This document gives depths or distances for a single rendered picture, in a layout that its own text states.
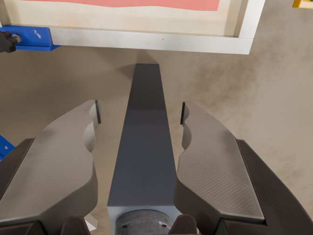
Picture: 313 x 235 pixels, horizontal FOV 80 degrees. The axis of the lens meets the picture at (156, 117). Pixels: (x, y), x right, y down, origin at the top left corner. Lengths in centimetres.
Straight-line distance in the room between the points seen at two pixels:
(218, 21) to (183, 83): 110
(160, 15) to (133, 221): 49
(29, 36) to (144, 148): 43
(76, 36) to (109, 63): 106
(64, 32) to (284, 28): 155
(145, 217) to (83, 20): 49
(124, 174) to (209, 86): 126
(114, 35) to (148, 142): 36
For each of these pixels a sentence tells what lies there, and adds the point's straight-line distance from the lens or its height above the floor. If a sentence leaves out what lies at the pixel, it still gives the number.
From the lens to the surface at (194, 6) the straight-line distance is 53.
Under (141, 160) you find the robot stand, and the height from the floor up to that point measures 105.
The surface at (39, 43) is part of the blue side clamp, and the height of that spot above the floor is 100.
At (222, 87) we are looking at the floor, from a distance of 171.
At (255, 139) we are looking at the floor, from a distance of 217.
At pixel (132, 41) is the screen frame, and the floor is 99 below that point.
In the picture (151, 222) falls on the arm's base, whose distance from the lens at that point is 50.
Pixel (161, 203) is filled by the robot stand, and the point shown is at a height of 120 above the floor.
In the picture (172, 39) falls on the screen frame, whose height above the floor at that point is 99.
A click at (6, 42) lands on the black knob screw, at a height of 106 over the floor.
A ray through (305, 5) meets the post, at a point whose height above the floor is 95.
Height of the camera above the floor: 147
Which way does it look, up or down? 58 degrees down
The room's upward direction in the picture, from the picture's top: 176 degrees clockwise
